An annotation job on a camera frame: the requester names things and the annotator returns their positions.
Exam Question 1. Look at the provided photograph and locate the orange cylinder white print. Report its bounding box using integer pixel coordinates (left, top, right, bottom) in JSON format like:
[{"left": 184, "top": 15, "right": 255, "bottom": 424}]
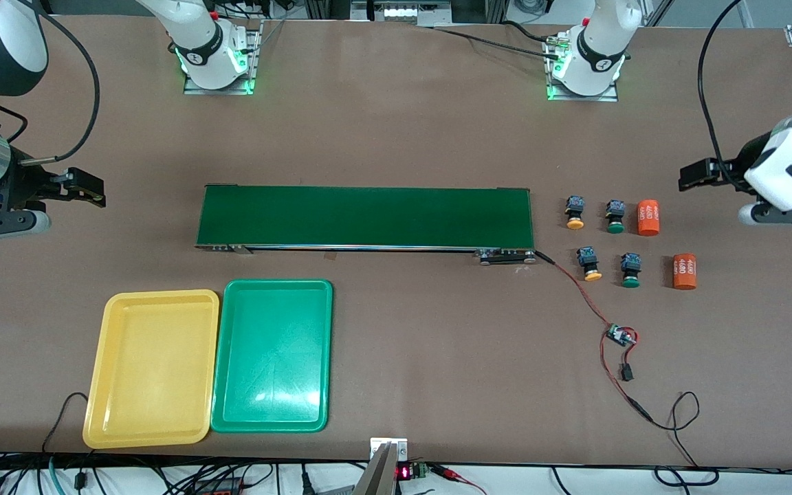
[
  {"left": 672, "top": 253, "right": 698, "bottom": 291},
  {"left": 637, "top": 199, "right": 661, "bottom": 237}
]

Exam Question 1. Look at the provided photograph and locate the yellow plastic tray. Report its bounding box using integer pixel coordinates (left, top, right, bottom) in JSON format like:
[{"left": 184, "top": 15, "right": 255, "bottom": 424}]
[{"left": 82, "top": 289, "right": 221, "bottom": 449}]

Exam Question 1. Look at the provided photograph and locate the green plastic tray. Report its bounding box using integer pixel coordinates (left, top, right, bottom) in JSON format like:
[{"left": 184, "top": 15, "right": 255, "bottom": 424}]
[{"left": 210, "top": 278, "right": 334, "bottom": 433}]

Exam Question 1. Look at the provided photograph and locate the green conveyor belt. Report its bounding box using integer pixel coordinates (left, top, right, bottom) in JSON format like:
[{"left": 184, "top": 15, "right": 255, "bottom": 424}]
[{"left": 195, "top": 184, "right": 538, "bottom": 265}]

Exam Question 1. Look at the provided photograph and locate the lit electronic device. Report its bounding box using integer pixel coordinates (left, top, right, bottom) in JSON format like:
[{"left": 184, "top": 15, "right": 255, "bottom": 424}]
[{"left": 349, "top": 0, "right": 453, "bottom": 28}]

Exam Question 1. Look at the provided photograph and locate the red clip lead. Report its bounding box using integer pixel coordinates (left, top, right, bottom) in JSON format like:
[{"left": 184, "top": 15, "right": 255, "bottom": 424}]
[{"left": 430, "top": 465, "right": 487, "bottom": 495}]

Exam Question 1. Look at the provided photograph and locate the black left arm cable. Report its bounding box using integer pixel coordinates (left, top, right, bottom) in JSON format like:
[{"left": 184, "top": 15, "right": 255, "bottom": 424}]
[{"left": 697, "top": 0, "right": 747, "bottom": 190}]

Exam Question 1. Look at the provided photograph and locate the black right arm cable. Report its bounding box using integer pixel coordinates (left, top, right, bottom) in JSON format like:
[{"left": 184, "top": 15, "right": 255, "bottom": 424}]
[{"left": 0, "top": 0, "right": 101, "bottom": 166}]

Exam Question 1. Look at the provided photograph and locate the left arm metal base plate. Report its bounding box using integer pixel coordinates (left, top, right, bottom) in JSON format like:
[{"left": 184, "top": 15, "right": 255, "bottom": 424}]
[{"left": 546, "top": 34, "right": 620, "bottom": 102}]

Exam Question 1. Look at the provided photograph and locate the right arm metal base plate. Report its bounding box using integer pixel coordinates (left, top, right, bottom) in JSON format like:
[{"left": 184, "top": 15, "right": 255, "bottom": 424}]
[{"left": 183, "top": 21, "right": 263, "bottom": 96}]

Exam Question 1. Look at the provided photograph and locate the black cable beside tray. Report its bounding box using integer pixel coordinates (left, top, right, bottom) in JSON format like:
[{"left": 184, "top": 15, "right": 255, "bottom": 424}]
[{"left": 42, "top": 392, "right": 91, "bottom": 454}]

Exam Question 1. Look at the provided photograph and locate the thin black looped cable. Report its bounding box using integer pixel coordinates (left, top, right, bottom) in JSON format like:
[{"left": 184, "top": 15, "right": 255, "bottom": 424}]
[{"left": 647, "top": 390, "right": 720, "bottom": 487}]

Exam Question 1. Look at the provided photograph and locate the black arm base cable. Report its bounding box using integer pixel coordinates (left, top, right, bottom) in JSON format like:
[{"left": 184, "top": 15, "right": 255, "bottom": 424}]
[{"left": 430, "top": 21, "right": 562, "bottom": 59}]

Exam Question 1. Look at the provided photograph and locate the teal cable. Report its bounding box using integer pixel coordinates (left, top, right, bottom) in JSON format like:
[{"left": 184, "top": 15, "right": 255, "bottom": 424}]
[{"left": 47, "top": 455, "right": 68, "bottom": 495}]

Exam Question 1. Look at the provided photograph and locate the silver camera mount bracket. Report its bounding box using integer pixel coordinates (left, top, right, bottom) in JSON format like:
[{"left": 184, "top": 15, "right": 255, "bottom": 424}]
[{"left": 351, "top": 437, "right": 409, "bottom": 495}]

